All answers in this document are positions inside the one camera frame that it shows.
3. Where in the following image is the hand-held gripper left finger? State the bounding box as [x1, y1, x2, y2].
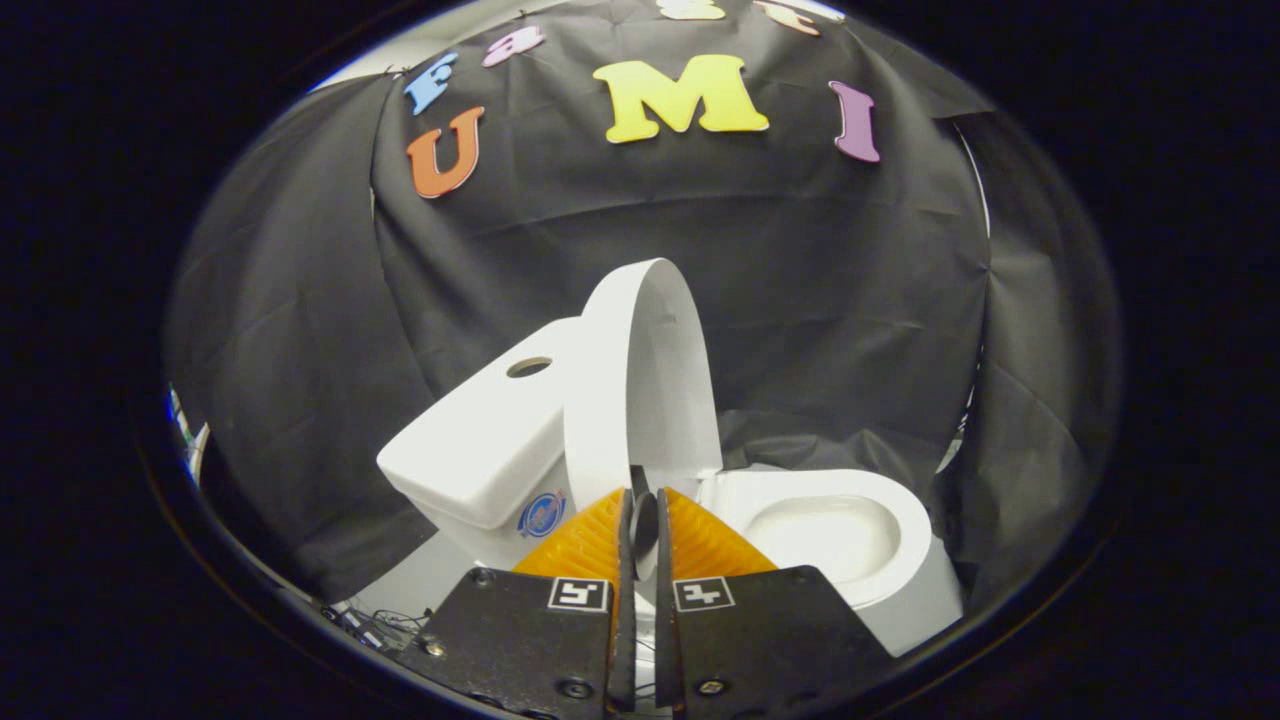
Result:
[395, 487, 638, 716]

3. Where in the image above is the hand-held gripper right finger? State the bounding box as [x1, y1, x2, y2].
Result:
[655, 487, 896, 716]

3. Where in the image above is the white toilet lid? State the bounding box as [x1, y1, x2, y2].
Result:
[563, 258, 723, 546]

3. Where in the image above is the white ceramic toilet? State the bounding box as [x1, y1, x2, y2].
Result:
[377, 318, 964, 658]

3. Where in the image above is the white tank cover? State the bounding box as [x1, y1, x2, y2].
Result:
[377, 318, 583, 531]

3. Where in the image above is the black backdrop cloth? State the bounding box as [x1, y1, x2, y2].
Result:
[165, 0, 1121, 606]

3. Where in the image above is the black cable bundle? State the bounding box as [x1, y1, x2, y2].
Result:
[320, 600, 433, 653]

